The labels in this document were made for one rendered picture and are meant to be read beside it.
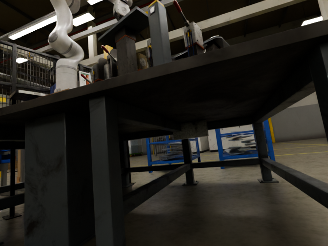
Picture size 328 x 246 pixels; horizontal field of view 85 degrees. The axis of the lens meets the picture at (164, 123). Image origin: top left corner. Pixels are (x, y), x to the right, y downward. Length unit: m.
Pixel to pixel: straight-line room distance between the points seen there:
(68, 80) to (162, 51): 0.62
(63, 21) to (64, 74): 0.38
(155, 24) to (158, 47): 0.12
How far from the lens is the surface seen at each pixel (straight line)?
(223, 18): 5.23
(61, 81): 1.25
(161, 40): 0.93
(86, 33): 5.09
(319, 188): 0.87
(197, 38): 1.05
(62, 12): 1.53
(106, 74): 1.47
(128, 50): 1.12
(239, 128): 9.23
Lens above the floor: 0.43
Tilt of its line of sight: 8 degrees up
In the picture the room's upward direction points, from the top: 6 degrees counter-clockwise
